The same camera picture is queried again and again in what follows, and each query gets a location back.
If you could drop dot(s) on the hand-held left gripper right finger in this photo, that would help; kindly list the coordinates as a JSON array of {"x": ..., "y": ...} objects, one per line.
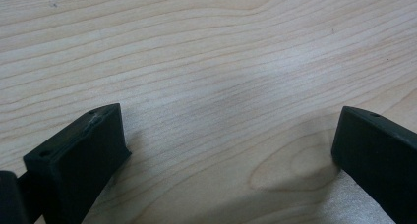
[{"x": 377, "y": 152}]

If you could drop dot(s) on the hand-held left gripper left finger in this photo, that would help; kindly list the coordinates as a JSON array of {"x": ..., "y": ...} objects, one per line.
[{"x": 75, "y": 158}]

